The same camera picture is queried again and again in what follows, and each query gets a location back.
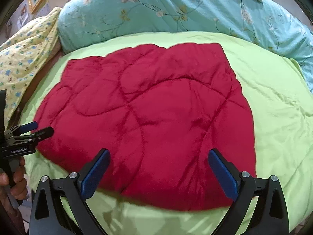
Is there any red quilted puffer jacket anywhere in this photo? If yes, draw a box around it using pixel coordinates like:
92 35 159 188
34 43 256 211

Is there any person's left hand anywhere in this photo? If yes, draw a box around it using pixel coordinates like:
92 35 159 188
1 156 28 204

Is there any yellow patterned blanket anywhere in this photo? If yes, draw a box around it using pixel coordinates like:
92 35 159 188
1 7 61 126

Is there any light green bed sheet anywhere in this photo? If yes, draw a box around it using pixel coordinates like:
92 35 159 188
20 31 312 234

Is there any teal floral quilt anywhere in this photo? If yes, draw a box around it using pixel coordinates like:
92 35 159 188
58 0 312 88

